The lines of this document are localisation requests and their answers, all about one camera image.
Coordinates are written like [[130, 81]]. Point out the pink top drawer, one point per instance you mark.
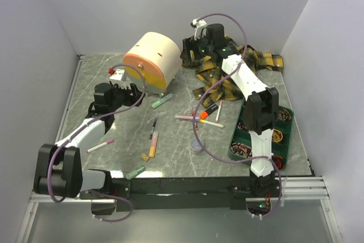
[[143, 64]]

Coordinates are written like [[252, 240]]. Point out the orange black highlighter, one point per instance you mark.
[[208, 111]]

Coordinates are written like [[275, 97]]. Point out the yellow drawer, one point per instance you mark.
[[134, 76]]

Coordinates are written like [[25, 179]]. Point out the white pen yellow cap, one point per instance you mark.
[[211, 123]]

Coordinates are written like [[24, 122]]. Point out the dark floral hair band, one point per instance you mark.
[[284, 115]]

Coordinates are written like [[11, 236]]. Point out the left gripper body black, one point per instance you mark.
[[119, 95]]

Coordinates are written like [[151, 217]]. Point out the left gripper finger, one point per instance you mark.
[[134, 89], [132, 100]]

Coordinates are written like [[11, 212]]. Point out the orange pink highlighter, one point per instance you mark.
[[154, 141]]

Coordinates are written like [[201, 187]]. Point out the green compartment tray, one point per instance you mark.
[[281, 148]]

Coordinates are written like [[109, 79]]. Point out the dark patterned hair band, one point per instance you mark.
[[242, 126]]

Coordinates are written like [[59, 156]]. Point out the white pen pink cap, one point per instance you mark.
[[99, 146]]

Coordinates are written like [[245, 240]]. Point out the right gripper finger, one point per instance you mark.
[[189, 43], [188, 56]]

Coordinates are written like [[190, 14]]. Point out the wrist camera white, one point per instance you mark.
[[198, 26], [117, 75]]

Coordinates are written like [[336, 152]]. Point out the orange black hair band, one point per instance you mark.
[[279, 161]]

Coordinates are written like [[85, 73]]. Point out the cream round drawer organizer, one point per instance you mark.
[[162, 51]]

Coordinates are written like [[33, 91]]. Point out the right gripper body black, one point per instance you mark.
[[203, 48]]

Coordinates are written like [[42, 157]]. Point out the small tan eraser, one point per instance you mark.
[[145, 157]]

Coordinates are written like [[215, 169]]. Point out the white pen orange cap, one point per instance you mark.
[[218, 111]]

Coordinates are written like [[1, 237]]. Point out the black thin pen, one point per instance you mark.
[[153, 127]]

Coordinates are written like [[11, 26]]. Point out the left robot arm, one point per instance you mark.
[[59, 169]]

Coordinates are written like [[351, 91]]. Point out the red brown pen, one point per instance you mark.
[[195, 122]]

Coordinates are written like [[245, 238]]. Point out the brown patterned hair band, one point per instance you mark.
[[241, 149]]

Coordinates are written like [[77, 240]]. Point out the green highlighter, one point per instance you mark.
[[135, 172], [162, 100]]

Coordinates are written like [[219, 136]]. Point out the aluminium rail frame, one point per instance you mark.
[[303, 189]]

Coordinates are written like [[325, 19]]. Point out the tan hair band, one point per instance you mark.
[[277, 136]]

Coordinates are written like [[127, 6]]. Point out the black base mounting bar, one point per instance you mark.
[[182, 191]]

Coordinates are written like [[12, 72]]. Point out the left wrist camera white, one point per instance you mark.
[[117, 75]]

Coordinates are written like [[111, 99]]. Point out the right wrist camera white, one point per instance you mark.
[[198, 26]]

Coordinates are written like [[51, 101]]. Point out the purple pastel marker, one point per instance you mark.
[[182, 117]]

